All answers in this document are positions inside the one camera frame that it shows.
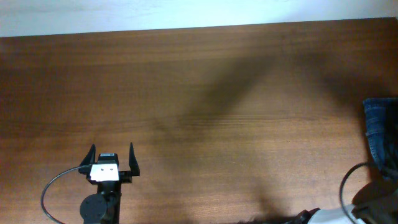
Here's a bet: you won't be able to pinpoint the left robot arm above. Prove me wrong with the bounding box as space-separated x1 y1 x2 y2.
78 144 140 224

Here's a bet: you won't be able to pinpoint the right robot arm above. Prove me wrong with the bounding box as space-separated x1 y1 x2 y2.
288 180 397 224

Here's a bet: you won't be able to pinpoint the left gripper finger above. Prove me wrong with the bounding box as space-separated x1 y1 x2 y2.
129 143 140 177
80 144 96 166

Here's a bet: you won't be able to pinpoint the black camera cable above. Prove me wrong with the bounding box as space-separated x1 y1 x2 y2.
40 166 82 224
339 162 398 224

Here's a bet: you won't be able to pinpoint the right black camera cable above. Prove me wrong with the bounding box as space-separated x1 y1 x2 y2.
339 162 398 224

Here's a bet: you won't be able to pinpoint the left black camera cable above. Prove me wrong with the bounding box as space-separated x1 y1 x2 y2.
40 166 82 224

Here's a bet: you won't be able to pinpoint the blue denim jeans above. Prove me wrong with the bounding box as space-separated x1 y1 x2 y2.
363 98 397 179

